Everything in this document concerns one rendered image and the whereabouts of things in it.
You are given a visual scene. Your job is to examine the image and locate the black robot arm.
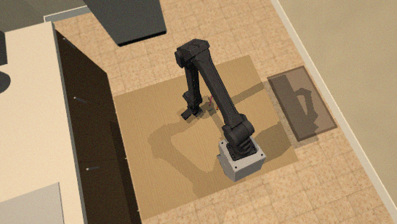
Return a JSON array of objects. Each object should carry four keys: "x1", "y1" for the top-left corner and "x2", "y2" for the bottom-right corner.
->
[{"x1": 175, "y1": 39, "x2": 257, "y2": 161}]

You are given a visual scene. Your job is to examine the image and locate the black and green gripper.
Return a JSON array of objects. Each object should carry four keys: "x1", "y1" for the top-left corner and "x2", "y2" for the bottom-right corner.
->
[{"x1": 194, "y1": 107, "x2": 203, "y2": 117}]

